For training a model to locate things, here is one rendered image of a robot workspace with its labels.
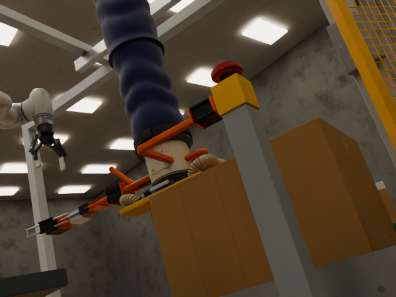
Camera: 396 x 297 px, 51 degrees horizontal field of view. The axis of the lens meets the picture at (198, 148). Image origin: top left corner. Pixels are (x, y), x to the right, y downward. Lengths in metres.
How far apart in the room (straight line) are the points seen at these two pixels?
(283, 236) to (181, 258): 0.57
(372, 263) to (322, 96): 11.08
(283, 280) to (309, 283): 0.04
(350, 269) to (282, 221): 0.22
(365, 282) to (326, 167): 0.31
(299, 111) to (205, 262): 11.14
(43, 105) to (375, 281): 1.68
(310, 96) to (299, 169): 11.03
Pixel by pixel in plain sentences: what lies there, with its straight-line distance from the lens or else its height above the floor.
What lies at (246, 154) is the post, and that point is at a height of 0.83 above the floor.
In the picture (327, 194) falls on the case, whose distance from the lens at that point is 1.09.
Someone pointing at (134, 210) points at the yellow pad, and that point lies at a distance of 1.48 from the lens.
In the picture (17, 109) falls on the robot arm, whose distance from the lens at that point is 2.20.
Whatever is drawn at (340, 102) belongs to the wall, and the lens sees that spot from 11.64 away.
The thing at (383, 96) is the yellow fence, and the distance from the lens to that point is 1.74.
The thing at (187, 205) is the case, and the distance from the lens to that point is 1.28.
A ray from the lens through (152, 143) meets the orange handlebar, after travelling 1.30.
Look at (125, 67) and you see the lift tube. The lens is 1.69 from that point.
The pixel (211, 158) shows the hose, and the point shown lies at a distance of 1.40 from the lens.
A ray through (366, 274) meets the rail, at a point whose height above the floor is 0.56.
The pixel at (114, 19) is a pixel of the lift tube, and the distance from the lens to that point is 1.81.
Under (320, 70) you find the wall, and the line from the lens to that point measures 12.11.
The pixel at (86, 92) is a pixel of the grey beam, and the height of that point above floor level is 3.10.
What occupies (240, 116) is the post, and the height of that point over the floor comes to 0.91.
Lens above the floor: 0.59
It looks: 20 degrees up
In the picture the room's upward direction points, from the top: 16 degrees counter-clockwise
